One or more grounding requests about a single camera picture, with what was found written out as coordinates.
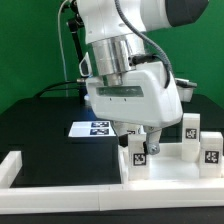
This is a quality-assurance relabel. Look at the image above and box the black cable on table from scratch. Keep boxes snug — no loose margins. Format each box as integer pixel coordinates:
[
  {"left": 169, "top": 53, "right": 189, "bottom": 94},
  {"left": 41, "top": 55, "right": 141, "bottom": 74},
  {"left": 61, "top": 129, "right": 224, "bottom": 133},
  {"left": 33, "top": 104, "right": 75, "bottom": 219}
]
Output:
[{"left": 33, "top": 78, "right": 91, "bottom": 99}]

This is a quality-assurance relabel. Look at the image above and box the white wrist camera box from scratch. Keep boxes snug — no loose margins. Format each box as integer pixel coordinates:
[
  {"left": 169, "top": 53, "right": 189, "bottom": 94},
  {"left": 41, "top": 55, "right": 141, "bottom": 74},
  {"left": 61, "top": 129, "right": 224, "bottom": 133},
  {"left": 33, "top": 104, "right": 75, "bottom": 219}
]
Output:
[{"left": 79, "top": 52, "right": 92, "bottom": 77}]

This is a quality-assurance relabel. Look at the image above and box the white square table top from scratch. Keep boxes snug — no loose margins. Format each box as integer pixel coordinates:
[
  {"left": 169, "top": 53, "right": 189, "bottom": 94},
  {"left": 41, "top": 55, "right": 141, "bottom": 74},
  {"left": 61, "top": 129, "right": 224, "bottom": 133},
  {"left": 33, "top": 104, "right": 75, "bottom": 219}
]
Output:
[{"left": 117, "top": 142, "right": 224, "bottom": 184}]

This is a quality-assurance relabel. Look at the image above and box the grey hanging cable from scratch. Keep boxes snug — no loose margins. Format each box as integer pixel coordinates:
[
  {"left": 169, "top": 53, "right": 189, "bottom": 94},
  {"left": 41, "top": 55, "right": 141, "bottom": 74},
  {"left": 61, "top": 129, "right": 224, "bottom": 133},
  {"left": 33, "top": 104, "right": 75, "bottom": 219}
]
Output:
[{"left": 57, "top": 0, "right": 70, "bottom": 98}]

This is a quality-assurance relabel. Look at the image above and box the white U-shaped obstacle fence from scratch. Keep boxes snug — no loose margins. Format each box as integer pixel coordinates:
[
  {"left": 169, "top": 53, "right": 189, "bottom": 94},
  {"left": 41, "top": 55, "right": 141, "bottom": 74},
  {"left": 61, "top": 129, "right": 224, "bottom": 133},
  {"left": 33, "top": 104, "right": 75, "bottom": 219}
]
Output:
[{"left": 0, "top": 151, "right": 224, "bottom": 214}]

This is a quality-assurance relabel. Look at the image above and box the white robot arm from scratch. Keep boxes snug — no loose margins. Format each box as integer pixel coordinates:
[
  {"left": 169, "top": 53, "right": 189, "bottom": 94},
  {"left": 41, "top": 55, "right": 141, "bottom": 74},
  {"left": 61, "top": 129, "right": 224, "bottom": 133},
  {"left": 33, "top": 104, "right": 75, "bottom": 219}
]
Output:
[{"left": 77, "top": 0, "right": 209, "bottom": 155}]

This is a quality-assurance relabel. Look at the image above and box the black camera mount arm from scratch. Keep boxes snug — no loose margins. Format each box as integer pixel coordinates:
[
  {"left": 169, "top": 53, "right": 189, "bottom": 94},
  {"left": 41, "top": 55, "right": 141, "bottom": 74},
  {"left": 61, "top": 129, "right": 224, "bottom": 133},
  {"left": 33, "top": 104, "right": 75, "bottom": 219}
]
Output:
[{"left": 62, "top": 0, "right": 84, "bottom": 63}]

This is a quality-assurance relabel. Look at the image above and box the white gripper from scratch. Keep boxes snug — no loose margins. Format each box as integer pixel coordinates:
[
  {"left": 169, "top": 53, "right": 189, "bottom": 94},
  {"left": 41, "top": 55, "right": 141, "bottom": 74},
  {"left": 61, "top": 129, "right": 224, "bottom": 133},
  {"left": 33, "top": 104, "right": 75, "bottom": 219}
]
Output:
[{"left": 86, "top": 61, "right": 183, "bottom": 155}]

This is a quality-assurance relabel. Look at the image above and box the white fiducial marker sheet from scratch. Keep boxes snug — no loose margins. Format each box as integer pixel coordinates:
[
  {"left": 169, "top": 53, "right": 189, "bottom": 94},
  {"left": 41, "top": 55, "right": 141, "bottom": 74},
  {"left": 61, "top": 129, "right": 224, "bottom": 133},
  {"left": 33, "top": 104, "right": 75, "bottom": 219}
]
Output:
[{"left": 68, "top": 121, "right": 115, "bottom": 137}]

